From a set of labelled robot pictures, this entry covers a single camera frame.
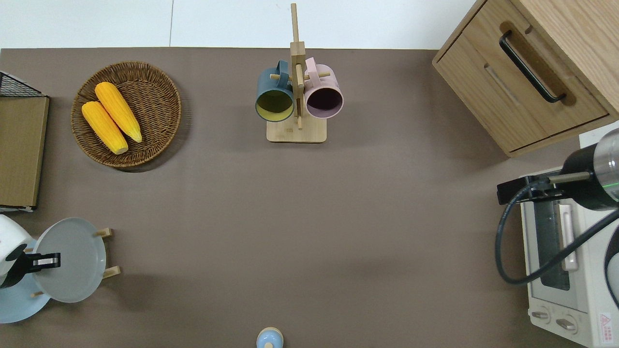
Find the blue dome call bell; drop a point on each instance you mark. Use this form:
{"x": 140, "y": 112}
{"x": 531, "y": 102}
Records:
{"x": 269, "y": 339}

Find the teal mug yellow inside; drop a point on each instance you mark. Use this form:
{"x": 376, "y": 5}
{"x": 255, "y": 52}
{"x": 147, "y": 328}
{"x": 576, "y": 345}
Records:
{"x": 271, "y": 84}

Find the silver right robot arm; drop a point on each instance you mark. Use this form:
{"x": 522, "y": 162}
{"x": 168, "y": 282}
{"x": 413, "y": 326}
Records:
{"x": 608, "y": 164}

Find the round wicker basket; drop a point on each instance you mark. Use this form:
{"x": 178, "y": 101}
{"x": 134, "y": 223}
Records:
{"x": 154, "y": 96}

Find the yellow corn cob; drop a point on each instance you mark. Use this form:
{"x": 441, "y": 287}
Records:
{"x": 104, "y": 128}
{"x": 118, "y": 111}

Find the light blue plate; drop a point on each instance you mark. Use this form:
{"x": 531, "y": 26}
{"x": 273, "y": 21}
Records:
{"x": 19, "y": 309}

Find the wooden drawer cabinet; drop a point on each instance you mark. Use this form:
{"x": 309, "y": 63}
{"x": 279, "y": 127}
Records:
{"x": 483, "y": 82}

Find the gray plate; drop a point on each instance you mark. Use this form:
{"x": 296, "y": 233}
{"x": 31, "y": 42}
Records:
{"x": 72, "y": 280}

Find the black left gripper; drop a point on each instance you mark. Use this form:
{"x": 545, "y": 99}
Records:
{"x": 17, "y": 268}

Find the white toaster oven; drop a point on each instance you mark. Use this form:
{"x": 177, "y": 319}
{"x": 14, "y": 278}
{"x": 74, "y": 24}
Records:
{"x": 595, "y": 290}

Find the wooden shelf board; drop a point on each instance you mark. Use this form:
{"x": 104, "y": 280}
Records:
{"x": 22, "y": 150}

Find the pink mug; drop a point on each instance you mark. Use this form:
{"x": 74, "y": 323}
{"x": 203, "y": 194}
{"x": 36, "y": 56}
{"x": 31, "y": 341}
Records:
{"x": 321, "y": 82}

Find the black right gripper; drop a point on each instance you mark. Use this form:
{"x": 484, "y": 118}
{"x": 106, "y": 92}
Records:
{"x": 580, "y": 188}

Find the wooden mug tree stand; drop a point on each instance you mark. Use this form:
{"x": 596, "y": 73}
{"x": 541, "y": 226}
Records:
{"x": 297, "y": 133}

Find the brown table mat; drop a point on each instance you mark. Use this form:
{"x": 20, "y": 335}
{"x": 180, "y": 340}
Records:
{"x": 338, "y": 217}

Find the low wooden plate rack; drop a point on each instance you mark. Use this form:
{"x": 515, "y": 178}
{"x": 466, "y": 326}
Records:
{"x": 110, "y": 272}

